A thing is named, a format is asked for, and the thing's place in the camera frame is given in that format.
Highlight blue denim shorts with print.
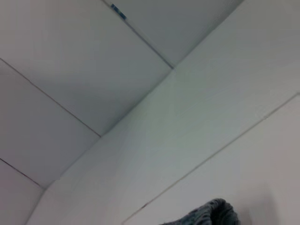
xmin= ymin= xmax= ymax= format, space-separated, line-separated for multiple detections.
xmin=159 ymin=198 xmax=242 ymax=225

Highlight blue tape strip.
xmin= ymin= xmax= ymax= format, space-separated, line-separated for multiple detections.
xmin=109 ymin=3 xmax=128 ymax=21

